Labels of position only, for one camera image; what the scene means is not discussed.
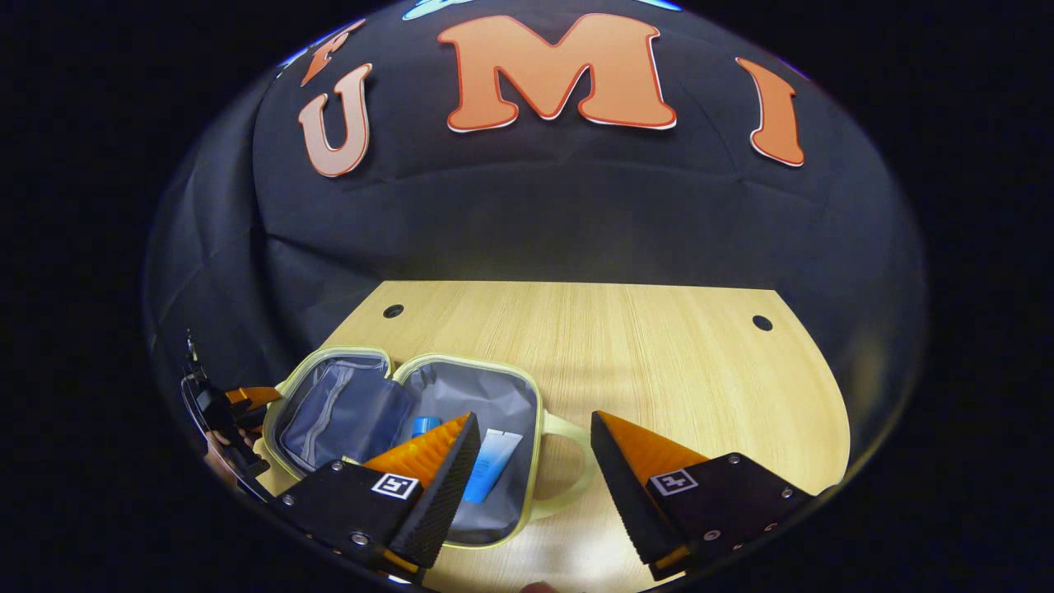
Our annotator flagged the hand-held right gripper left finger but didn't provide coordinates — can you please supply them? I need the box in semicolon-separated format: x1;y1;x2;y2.
265;412;483;586

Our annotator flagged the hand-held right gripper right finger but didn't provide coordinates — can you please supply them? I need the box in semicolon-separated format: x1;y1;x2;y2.
590;410;818;582

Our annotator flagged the light blue skincare tube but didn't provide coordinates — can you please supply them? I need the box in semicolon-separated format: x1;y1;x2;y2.
461;428;525;505

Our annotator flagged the cream yellow suitcase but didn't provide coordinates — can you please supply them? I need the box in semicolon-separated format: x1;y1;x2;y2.
262;346;595;551

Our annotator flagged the black backdrop cloth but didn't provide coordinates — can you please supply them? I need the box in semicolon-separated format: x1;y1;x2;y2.
142;0;930;462

